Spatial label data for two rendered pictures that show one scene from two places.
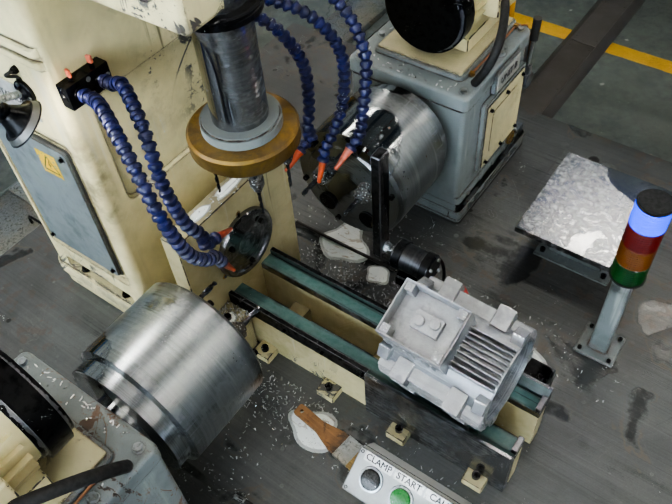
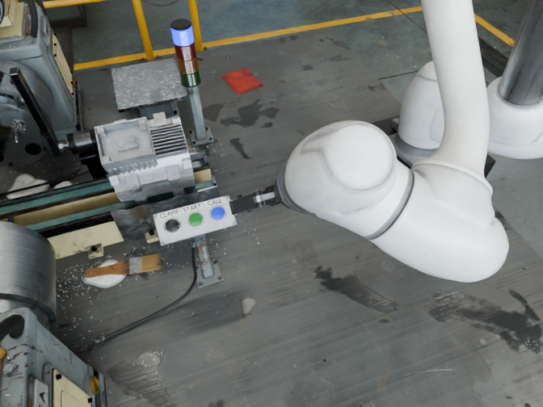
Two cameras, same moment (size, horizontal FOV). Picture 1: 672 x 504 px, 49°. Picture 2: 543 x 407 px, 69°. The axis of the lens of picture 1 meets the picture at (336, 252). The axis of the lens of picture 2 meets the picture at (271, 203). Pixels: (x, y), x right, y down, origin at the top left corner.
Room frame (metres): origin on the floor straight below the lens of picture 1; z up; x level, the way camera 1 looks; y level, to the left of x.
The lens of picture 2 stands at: (-0.02, 0.31, 1.75)
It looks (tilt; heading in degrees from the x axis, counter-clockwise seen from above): 50 degrees down; 301
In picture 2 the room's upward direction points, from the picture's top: straight up
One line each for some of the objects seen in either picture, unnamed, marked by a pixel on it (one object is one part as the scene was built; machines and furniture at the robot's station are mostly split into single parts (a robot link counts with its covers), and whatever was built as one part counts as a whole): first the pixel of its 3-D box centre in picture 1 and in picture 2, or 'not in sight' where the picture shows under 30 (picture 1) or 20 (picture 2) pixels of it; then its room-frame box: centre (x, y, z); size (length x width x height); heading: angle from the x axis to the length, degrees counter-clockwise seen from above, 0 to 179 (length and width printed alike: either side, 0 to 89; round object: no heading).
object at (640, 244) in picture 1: (643, 232); (185, 48); (0.77, -0.51, 1.14); 0.06 x 0.06 x 0.04
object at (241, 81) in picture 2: not in sight; (242, 80); (0.84, -0.88, 0.80); 0.15 x 0.12 x 0.01; 151
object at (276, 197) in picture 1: (226, 243); not in sight; (0.98, 0.22, 0.97); 0.30 x 0.11 x 0.34; 141
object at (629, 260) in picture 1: (637, 250); (187, 62); (0.77, -0.51, 1.10); 0.06 x 0.06 x 0.04
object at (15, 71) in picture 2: (381, 206); (39, 115); (0.90, -0.09, 1.12); 0.04 x 0.03 x 0.26; 51
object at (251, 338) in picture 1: (232, 332); not in sight; (0.84, 0.22, 0.86); 0.07 x 0.06 x 0.12; 141
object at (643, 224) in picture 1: (651, 214); (182, 33); (0.77, -0.51, 1.19); 0.06 x 0.06 x 0.04
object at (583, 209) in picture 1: (589, 227); (151, 94); (1.03, -0.56, 0.86); 0.27 x 0.24 x 0.12; 141
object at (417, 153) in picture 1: (381, 150); (6, 107); (1.14, -0.11, 1.04); 0.41 x 0.25 x 0.25; 141
